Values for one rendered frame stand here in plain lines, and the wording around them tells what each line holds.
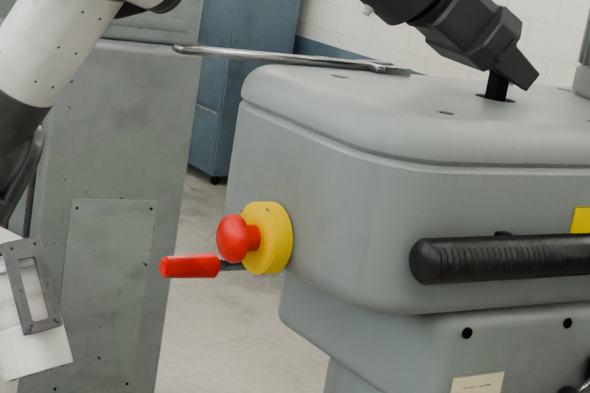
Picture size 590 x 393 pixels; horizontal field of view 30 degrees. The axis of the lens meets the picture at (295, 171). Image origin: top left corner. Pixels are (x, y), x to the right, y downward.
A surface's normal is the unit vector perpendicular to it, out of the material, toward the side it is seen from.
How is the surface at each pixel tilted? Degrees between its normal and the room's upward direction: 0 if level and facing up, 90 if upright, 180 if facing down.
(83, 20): 115
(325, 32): 90
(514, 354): 90
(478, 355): 90
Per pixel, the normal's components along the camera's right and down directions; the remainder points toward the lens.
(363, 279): -0.29, 0.16
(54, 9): -0.11, 0.34
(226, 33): -0.82, -0.01
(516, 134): 0.50, -0.49
